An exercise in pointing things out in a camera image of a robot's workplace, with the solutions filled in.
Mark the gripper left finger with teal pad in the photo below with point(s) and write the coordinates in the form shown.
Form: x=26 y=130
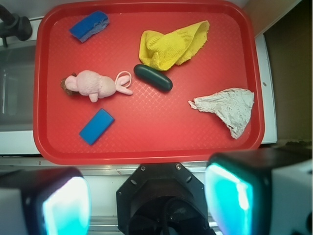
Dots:
x=52 y=201

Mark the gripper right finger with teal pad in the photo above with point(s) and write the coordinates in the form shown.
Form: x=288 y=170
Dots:
x=267 y=191

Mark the blue rectangular block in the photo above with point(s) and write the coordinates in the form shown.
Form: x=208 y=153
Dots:
x=94 y=129

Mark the crumpled white paper towel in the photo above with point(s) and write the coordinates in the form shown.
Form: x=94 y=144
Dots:
x=233 y=106

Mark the pink plush bunny toy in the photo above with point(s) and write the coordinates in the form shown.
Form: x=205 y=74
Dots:
x=95 y=86

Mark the red plastic tray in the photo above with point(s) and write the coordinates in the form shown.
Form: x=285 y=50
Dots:
x=150 y=126

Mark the grey sink basin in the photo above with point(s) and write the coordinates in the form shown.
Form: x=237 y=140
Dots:
x=17 y=67

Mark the dark green oval object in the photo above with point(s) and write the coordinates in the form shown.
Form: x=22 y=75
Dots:
x=153 y=77

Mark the yellow cloth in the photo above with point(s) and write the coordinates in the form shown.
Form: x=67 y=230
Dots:
x=162 y=51

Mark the grey sink faucet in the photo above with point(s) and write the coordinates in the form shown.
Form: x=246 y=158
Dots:
x=14 y=25

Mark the blue sponge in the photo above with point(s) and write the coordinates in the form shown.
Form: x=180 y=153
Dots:
x=90 y=25

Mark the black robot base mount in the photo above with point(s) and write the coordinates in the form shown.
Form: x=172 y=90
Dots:
x=162 y=199

